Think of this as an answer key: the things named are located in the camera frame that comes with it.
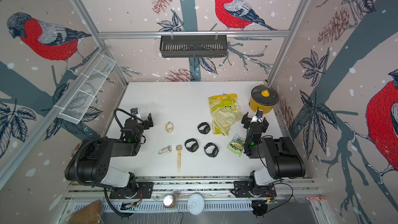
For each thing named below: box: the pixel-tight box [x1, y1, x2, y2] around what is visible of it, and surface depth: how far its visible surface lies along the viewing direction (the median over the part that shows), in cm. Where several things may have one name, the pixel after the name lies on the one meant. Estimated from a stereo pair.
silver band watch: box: [158, 145, 173, 154], surface depth 87 cm
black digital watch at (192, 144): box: [184, 137, 199, 153], surface depth 90 cm
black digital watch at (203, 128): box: [197, 121, 211, 135], surface depth 96 cm
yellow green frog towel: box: [207, 93, 244, 137], surface depth 103 cm
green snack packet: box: [226, 133, 246, 158], surface depth 89 cm
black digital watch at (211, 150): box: [204, 142, 220, 158], surface depth 87 cm
